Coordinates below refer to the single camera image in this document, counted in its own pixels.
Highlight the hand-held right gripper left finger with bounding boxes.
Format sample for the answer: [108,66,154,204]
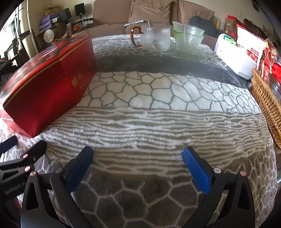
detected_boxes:
[20,146,94,228]

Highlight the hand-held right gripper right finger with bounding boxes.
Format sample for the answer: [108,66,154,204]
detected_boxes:
[183,147,256,228]

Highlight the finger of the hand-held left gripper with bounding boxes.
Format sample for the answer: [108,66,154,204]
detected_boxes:
[0,140,47,178]
[0,135,17,154]

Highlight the red gift box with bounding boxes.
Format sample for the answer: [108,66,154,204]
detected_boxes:
[0,36,98,138]

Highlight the dark wooden chair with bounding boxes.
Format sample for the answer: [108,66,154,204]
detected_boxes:
[0,31,41,64]

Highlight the wicker basket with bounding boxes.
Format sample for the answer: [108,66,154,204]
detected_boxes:
[251,68,281,149]

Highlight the round dial scale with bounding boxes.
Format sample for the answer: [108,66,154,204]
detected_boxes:
[43,29,58,43]

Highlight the white plastic box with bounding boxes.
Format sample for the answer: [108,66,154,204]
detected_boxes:
[215,33,257,80]

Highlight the stack of purple boxes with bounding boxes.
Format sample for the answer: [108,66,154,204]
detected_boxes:
[39,14,61,31]

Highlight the green glass bowl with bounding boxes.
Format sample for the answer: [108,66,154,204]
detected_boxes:
[172,21,205,55]

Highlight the red foil bags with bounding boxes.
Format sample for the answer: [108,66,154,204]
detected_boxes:
[261,39,281,86]

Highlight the clear glass mug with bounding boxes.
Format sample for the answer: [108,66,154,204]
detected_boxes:
[131,25,171,52]

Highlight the straw basket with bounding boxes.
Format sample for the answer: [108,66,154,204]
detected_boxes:
[44,4,61,17]

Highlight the white red gift bag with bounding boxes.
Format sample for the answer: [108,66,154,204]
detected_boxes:
[236,24,266,57]

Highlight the black speaker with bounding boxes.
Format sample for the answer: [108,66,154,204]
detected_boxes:
[74,3,85,17]
[59,8,72,22]

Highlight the dark cushion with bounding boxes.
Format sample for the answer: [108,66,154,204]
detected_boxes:
[189,15,217,36]

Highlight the beige sofa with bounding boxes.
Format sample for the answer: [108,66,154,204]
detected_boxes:
[71,0,220,40]

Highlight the red cardboard box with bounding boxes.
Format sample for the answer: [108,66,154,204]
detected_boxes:
[224,15,240,38]

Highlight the metal spoon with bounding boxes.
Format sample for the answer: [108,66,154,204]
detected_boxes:
[148,19,162,50]

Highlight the white paper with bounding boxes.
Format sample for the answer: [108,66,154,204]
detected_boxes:
[123,20,144,27]

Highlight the beige cushion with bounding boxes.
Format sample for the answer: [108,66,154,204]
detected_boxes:
[178,0,215,22]
[128,0,174,25]

